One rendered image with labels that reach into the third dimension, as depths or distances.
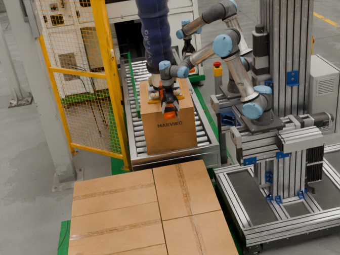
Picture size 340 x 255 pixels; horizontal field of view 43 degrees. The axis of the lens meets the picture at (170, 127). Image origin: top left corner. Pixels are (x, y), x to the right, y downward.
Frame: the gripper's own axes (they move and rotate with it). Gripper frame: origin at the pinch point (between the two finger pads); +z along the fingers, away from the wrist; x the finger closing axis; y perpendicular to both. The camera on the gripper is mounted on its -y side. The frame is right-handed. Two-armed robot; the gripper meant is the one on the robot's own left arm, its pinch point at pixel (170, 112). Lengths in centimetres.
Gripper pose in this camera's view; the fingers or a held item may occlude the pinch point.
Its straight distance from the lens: 288.0
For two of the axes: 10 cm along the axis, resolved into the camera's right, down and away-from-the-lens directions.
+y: -1.0, -5.0, 8.6
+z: 1.1, 8.5, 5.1
